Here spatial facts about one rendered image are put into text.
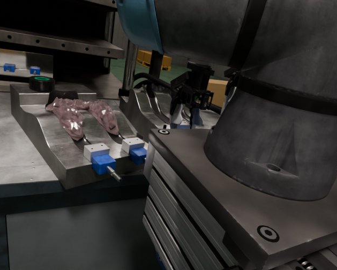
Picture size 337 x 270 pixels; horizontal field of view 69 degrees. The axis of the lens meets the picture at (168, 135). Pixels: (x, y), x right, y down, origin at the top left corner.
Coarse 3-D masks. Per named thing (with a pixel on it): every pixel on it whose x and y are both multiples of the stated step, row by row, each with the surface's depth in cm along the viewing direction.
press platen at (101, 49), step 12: (0, 24) 136; (12, 24) 152; (24, 24) 172; (0, 36) 112; (12, 36) 114; (24, 36) 116; (36, 36) 118; (48, 36) 125; (60, 36) 138; (72, 36) 155; (84, 36) 175; (60, 48) 124; (72, 48) 126; (84, 48) 129; (96, 48) 131; (108, 48) 133; (120, 48) 143
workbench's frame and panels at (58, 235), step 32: (0, 192) 54; (32, 192) 57; (64, 192) 66; (96, 192) 70; (128, 192) 75; (0, 224) 62; (32, 224) 66; (64, 224) 70; (96, 224) 75; (128, 224) 81; (0, 256) 66; (32, 256) 70; (64, 256) 75; (96, 256) 81; (128, 256) 87
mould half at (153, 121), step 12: (132, 96) 100; (144, 96) 97; (168, 96) 103; (120, 108) 116; (132, 108) 99; (144, 108) 93; (168, 108) 98; (132, 120) 99; (144, 120) 88; (156, 120) 85; (204, 120) 97; (144, 132) 88
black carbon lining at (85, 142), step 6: (54, 96) 84; (60, 96) 86; (66, 96) 87; (72, 96) 88; (48, 102) 82; (108, 132) 74; (84, 138) 68; (114, 138) 73; (120, 138) 74; (78, 144) 65; (84, 144) 66; (90, 144) 66
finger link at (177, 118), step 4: (180, 104) 72; (176, 108) 73; (180, 108) 72; (176, 112) 73; (180, 112) 72; (172, 116) 73; (176, 116) 73; (180, 116) 71; (172, 120) 74; (176, 120) 72; (180, 120) 71; (172, 124) 75; (172, 128) 75
